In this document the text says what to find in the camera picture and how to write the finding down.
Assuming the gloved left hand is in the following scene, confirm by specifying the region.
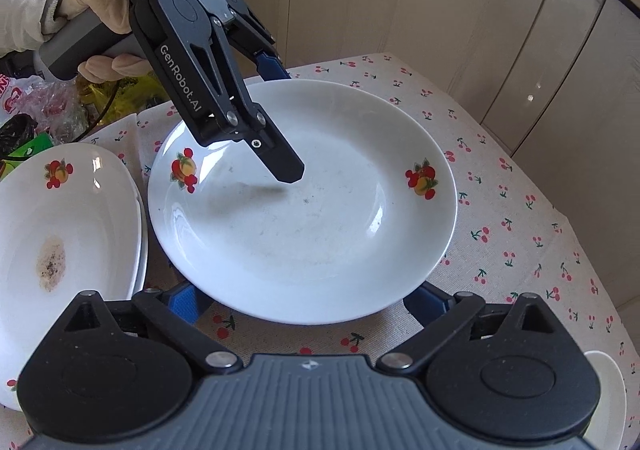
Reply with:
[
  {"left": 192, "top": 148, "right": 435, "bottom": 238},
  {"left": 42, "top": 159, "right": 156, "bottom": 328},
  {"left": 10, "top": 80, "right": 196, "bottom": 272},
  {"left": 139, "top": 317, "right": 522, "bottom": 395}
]
[{"left": 56, "top": 0, "right": 154, "bottom": 84}]

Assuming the stained white fruit plate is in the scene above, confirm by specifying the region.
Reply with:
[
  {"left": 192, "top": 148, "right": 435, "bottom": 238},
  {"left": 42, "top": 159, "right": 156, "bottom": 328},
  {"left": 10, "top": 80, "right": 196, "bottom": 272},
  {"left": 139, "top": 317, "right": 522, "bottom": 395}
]
[{"left": 0, "top": 144, "right": 141, "bottom": 410}]

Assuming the cherry print tablecloth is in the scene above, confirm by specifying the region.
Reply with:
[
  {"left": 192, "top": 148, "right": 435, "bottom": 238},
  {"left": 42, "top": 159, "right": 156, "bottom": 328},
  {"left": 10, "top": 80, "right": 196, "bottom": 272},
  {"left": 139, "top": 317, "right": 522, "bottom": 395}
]
[{"left": 84, "top": 54, "right": 639, "bottom": 449}]

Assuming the large plain white bowl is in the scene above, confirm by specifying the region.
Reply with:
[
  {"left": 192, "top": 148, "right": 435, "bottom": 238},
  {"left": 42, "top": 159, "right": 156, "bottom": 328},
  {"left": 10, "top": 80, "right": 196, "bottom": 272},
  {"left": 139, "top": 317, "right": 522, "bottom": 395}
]
[{"left": 585, "top": 350, "right": 627, "bottom": 450}]

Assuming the green packaging bag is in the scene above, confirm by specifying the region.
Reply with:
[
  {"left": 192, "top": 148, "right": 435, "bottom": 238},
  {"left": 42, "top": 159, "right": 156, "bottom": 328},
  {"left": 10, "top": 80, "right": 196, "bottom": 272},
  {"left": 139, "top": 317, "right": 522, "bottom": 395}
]
[{"left": 0, "top": 132, "right": 53, "bottom": 179}]

